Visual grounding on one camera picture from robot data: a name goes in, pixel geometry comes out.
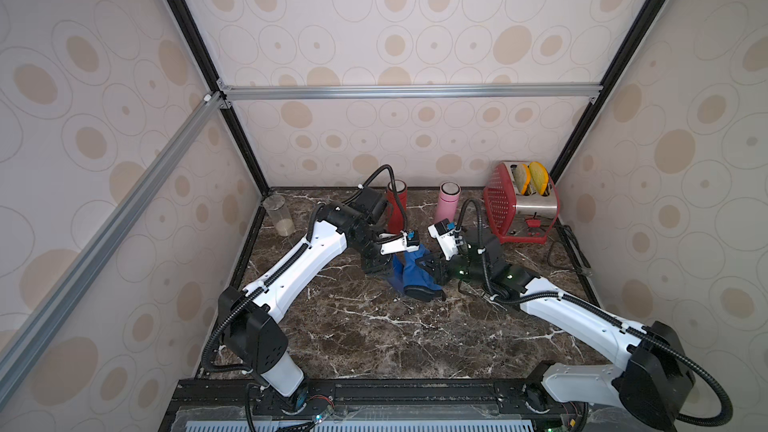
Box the horizontal aluminium rail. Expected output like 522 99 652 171
223 83 603 101

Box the blue cloth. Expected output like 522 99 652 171
402 245 446 302

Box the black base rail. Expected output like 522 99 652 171
157 376 679 432

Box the left yellow toast slice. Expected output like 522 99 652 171
512 163 531 196

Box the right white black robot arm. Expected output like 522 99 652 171
417 199 734 431

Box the red polka dot toaster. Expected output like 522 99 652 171
483 161 560 244

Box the left diagonal aluminium rail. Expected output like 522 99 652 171
1 92 224 406

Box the blue thermos bottle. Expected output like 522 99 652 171
387 255 406 296

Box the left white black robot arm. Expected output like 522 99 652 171
201 164 419 410

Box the red thermos bottle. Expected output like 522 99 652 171
386 179 407 234

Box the yellow toast slice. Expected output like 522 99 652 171
512 163 531 196
528 161 550 196

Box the clear glass cup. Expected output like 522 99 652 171
262 193 295 237

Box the right yellow toast slice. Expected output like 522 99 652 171
528 161 550 196

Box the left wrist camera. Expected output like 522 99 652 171
380 231 420 255

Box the pink thermos bottle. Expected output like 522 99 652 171
434 181 461 223

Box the black toaster power cable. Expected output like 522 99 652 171
542 221 596 280

